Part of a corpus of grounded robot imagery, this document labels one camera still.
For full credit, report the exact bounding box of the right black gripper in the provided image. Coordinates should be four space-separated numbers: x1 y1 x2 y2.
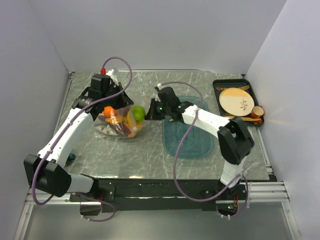
144 97 171 121

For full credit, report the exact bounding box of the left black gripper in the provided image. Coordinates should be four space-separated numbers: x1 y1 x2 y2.
102 82 134 110

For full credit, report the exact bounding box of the green apple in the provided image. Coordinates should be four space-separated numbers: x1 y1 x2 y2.
131 105 146 123

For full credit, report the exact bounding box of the orange mango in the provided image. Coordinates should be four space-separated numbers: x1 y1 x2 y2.
126 110 142 132

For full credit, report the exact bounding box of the orange tangerine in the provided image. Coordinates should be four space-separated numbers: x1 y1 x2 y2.
103 106 115 118

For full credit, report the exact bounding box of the clear zip top bag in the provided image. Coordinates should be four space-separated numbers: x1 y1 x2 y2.
93 103 147 139

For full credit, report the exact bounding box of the teal transparent food tray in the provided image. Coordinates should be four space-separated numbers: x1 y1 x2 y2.
162 96 214 159

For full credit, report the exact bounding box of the grey toy fish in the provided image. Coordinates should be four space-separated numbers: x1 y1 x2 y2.
94 123 118 136

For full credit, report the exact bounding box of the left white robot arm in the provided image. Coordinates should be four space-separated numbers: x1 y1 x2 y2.
23 69 134 201

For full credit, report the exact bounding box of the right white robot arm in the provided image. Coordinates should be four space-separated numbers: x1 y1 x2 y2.
145 84 255 199

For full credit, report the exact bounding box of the green paper cup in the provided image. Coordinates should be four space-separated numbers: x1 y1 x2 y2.
68 153 76 161

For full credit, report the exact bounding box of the cream and orange plate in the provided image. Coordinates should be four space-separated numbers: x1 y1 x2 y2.
218 87 255 117

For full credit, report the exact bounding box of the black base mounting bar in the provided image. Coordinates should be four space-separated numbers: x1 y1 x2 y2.
37 177 278 214

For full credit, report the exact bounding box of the wooden spoon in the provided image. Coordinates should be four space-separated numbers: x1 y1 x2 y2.
223 114 250 119

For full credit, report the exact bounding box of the wooden fork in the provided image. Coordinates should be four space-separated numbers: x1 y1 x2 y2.
215 85 250 91

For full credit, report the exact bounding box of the black serving tray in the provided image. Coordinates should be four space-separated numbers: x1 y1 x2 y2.
212 78 264 127

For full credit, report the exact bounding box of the small brown ceramic cup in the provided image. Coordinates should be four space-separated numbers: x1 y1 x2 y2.
250 105 265 119

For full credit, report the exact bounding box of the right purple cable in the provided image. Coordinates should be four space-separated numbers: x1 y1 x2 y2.
173 81 250 219

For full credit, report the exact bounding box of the purple cable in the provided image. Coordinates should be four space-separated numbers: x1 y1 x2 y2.
31 56 133 223
173 81 250 219

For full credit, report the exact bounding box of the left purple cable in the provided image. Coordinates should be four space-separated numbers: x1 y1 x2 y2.
31 56 133 223

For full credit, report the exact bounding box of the aluminium rail frame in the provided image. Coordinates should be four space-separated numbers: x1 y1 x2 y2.
13 183 301 240

